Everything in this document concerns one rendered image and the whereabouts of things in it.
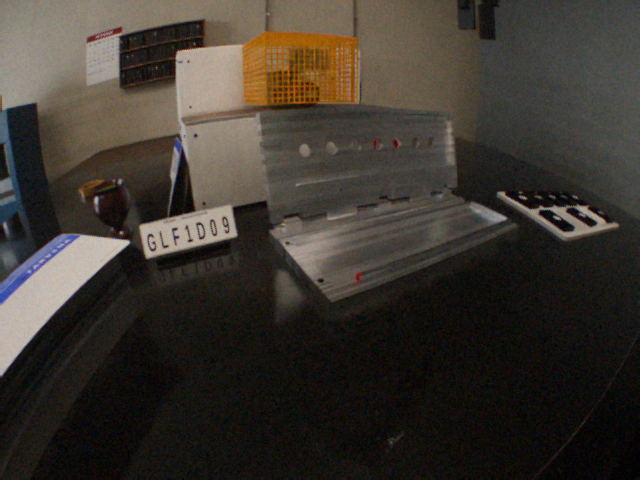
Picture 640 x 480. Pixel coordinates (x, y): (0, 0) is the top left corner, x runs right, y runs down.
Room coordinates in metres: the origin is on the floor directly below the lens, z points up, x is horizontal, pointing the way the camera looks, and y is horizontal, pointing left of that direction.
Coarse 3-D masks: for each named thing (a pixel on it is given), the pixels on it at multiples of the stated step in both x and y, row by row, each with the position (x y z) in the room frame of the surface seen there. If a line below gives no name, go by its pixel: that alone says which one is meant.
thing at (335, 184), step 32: (288, 128) 0.47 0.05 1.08; (320, 128) 0.51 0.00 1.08; (352, 128) 0.54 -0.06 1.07; (384, 128) 0.57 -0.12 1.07; (416, 128) 0.61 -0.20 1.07; (448, 128) 0.66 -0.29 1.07; (288, 160) 0.46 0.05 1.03; (320, 160) 0.49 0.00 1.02; (352, 160) 0.52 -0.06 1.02; (384, 160) 0.55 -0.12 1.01; (416, 160) 0.59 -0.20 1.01; (448, 160) 0.64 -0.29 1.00; (288, 192) 0.44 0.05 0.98; (320, 192) 0.47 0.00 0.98; (352, 192) 0.49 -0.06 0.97; (384, 192) 0.52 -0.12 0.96; (416, 192) 0.56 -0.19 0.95
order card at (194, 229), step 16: (224, 208) 0.45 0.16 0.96; (144, 224) 0.38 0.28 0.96; (160, 224) 0.39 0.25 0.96; (176, 224) 0.40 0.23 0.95; (192, 224) 0.41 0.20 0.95; (208, 224) 0.42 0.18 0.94; (224, 224) 0.43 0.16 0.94; (144, 240) 0.37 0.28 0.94; (160, 240) 0.38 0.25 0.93; (176, 240) 0.39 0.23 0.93; (192, 240) 0.40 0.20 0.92; (208, 240) 0.41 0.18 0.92
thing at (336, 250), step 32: (448, 192) 0.61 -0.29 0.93; (288, 224) 0.43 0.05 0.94; (320, 224) 0.46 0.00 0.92; (352, 224) 0.46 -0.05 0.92; (384, 224) 0.47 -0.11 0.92; (416, 224) 0.47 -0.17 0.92; (448, 224) 0.47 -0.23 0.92; (480, 224) 0.47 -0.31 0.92; (512, 224) 0.47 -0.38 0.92; (288, 256) 0.37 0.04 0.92; (320, 256) 0.36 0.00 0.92; (352, 256) 0.36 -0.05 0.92; (384, 256) 0.36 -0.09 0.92; (448, 256) 0.35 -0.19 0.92; (320, 288) 0.29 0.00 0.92; (352, 288) 0.29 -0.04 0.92; (384, 288) 0.30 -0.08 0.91
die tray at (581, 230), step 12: (504, 192) 0.71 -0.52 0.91; (516, 204) 0.62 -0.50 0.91; (540, 216) 0.55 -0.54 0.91; (564, 216) 0.56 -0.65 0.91; (552, 228) 0.49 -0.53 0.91; (576, 228) 0.49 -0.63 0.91; (588, 228) 0.49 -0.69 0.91; (600, 228) 0.49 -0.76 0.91; (612, 228) 0.51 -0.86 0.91; (564, 240) 0.44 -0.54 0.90
